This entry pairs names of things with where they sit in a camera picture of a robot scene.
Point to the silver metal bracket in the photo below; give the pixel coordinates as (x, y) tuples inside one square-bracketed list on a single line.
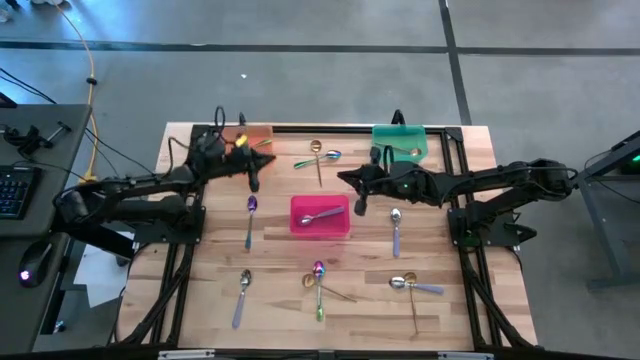
[(185, 354), (465, 355)]

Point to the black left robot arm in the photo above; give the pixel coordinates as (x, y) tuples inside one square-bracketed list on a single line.
[(125, 187)]

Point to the orange translucent plastic bin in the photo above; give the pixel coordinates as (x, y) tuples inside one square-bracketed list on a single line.
[(260, 133)]

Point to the green translucent plastic bin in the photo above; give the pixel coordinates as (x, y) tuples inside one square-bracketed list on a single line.
[(400, 135)]

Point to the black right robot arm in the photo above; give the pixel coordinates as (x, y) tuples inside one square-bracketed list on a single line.
[(475, 180)]

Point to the black clamp mount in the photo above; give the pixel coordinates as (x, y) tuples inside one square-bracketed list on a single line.
[(27, 140)]

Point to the dark metal stand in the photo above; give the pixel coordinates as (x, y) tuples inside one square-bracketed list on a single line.
[(625, 150)]

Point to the grey office desk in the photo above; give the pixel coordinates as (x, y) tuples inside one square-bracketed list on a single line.
[(50, 150)]

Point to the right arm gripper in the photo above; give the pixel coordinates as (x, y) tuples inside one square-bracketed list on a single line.
[(385, 180)]

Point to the black computer mouse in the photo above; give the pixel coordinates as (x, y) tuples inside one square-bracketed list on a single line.
[(35, 262)]

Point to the yellow block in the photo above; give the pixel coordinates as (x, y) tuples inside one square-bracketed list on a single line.
[(241, 140)]

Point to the black backlit keyboard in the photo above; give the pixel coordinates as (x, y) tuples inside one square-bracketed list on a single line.
[(15, 192)]

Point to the pink translucent plastic bin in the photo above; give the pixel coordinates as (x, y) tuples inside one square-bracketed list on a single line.
[(305, 205)]

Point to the small black camera mount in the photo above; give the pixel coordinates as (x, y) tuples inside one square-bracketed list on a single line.
[(397, 118), (242, 120)]

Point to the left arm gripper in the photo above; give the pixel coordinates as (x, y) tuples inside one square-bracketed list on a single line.
[(237, 160)]

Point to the black aluminium table frame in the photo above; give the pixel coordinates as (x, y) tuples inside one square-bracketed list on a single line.
[(325, 129)]

